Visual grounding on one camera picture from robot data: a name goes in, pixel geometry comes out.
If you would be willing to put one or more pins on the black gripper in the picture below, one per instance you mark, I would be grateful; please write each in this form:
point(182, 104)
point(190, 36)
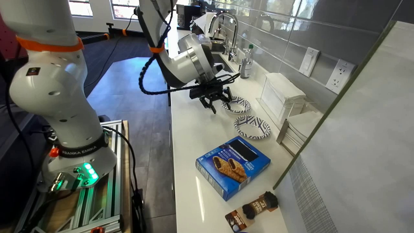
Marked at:
point(209, 91)

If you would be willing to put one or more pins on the blue snack bar box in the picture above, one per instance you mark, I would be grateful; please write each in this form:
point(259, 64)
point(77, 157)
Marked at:
point(234, 166)

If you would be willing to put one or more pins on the maroon perforated panel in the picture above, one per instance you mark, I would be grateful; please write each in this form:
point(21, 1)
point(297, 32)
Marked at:
point(7, 40)

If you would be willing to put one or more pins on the brown candy bar wrapper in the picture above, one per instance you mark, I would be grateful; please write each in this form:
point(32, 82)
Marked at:
point(254, 208)

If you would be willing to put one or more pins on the white power outlet plate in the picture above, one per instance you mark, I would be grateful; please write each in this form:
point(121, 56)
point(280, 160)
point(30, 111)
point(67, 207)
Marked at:
point(341, 76)

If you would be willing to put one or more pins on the black tripod with orange clips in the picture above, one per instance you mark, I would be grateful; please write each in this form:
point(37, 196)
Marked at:
point(111, 34)

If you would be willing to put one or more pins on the black and white patterned bowl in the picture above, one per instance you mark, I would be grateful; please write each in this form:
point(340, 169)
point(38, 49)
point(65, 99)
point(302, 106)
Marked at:
point(253, 128)
point(240, 106)

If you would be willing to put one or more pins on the chrome kitchen faucet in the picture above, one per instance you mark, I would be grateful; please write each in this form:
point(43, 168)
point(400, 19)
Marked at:
point(235, 34)

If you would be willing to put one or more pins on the white light switch plate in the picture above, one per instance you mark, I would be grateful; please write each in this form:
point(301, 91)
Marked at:
point(310, 62)

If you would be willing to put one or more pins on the red knob at robot base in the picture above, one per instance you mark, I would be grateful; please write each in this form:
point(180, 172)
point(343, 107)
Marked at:
point(54, 152)

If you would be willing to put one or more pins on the dark kitchen sink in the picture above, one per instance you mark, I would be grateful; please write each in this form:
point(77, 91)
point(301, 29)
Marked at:
point(224, 63)

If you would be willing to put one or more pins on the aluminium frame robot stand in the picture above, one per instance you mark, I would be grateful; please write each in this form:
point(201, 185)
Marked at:
point(108, 190)

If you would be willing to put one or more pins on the clear soap dispenser bottle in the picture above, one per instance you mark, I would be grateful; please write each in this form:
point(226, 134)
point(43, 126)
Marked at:
point(246, 63)

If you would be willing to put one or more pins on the white framed window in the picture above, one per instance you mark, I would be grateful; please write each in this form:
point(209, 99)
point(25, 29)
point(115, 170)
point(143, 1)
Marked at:
point(125, 9)

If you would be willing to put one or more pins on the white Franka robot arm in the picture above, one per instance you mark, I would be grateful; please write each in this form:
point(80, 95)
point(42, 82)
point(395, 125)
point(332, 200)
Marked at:
point(52, 86)

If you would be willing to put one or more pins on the clear acrylic tray box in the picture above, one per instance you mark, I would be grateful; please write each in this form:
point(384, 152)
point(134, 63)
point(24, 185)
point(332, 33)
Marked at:
point(300, 130)

